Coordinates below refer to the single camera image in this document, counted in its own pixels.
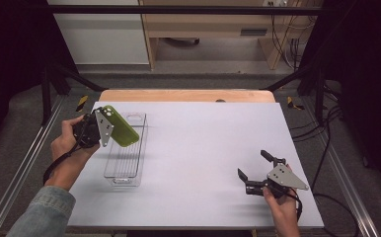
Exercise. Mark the clear plastic container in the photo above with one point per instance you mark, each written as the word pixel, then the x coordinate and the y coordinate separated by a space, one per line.
pixel 126 164

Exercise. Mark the person's right hand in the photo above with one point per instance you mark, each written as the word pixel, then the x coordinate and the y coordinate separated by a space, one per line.
pixel 284 210

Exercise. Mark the wooden table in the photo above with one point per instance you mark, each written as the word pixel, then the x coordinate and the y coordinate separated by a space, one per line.
pixel 185 95

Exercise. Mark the person's left hand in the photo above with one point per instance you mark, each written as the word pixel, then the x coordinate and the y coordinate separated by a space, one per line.
pixel 65 144

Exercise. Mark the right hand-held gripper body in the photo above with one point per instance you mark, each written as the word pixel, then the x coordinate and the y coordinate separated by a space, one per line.
pixel 284 177

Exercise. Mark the light wooden desk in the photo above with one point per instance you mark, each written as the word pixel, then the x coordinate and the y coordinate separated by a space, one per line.
pixel 205 23

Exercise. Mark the black frame strut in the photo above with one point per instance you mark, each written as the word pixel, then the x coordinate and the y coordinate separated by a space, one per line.
pixel 63 77
pixel 310 79

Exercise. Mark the white power strip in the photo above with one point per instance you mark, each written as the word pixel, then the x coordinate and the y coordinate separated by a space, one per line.
pixel 275 2

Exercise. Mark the green phone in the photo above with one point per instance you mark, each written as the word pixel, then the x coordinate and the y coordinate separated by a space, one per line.
pixel 126 133

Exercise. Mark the black curtain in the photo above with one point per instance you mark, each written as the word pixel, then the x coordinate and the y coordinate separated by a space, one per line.
pixel 366 65
pixel 11 49

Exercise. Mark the aluminium rail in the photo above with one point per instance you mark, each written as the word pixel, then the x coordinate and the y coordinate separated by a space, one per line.
pixel 340 168
pixel 24 164

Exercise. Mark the black horizontal frame bar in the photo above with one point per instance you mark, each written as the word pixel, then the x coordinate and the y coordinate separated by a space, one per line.
pixel 178 10

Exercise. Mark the white cabinet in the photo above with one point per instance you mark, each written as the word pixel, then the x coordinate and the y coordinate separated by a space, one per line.
pixel 103 36

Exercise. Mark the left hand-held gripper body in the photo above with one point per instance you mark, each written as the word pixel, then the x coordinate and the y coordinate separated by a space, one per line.
pixel 90 131

